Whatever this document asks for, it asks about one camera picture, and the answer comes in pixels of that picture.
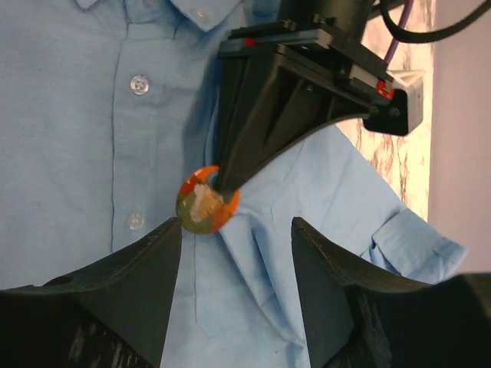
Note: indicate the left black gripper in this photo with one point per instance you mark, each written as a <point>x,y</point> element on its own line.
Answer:
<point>281,82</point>

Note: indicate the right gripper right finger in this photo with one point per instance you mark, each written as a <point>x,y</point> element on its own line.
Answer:
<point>359,315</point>

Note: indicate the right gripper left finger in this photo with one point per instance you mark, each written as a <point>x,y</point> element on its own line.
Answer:
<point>112,313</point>

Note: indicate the blue short-sleeved shirt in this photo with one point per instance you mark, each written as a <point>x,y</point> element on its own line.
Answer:
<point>107,106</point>

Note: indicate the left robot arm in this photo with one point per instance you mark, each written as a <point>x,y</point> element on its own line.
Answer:
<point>352,17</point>

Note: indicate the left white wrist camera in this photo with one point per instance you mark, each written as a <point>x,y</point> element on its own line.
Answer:
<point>408,98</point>

